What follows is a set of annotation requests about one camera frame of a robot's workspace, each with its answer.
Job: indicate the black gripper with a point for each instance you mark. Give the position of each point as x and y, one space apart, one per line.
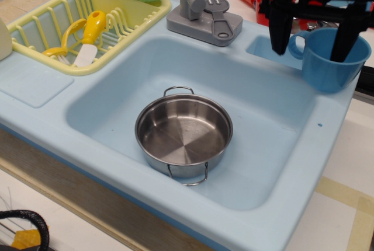
351 14

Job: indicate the blue plastic cup with handle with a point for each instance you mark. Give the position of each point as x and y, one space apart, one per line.
314 49

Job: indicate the red cup upside down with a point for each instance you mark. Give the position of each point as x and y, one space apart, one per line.
312 3

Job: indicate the stainless steel pot lid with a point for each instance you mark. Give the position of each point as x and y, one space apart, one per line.
310 25

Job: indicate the black bar at edge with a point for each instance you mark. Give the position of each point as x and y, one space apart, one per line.
365 82

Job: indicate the grey toy fork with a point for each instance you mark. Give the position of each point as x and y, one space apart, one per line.
221 28

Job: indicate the light blue toy sink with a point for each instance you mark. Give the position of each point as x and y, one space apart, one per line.
283 129

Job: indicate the grey toy faucet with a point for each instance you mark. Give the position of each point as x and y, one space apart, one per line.
190 19

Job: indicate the yellow dish drying rack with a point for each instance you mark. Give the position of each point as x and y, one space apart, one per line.
43 28

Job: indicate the yellow toy brush spoon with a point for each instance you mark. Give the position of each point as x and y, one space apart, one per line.
61 51

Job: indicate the cream plastic object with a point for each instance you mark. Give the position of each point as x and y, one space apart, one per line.
5 41

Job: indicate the orange tape piece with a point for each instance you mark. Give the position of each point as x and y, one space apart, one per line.
25 239

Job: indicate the red cup with handle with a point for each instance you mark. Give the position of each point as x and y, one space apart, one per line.
261 11

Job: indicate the yellow handled toy knife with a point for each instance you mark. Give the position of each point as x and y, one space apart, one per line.
95 25

